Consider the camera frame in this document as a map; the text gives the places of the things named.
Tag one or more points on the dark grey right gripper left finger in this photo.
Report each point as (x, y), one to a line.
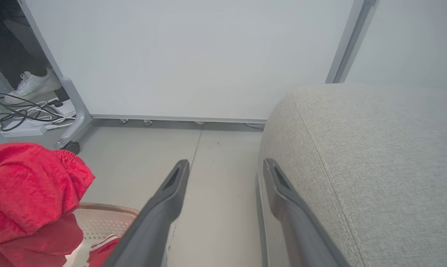
(153, 230)

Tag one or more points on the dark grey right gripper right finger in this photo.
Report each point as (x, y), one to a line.
(301, 233)

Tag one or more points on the red shirt with white stripes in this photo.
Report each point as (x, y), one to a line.
(103, 250)

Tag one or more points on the plain red garment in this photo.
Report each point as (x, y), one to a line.
(27, 185)

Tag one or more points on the beige perforated laundry basket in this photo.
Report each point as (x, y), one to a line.
(105, 222)

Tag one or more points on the grey fabric sofa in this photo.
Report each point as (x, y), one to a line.
(375, 167)

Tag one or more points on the black caster wheel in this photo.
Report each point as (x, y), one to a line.
(72, 147)

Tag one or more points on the white power strip with plug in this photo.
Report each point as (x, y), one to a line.
(66, 109)

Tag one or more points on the black power adapter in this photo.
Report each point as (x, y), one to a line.
(62, 94)

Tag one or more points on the white sneaker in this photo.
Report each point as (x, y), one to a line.
(32, 87)

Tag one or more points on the black trouser leg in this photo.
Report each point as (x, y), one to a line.
(8, 55)

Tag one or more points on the wide white partition grey frame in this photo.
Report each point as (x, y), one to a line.
(190, 55)

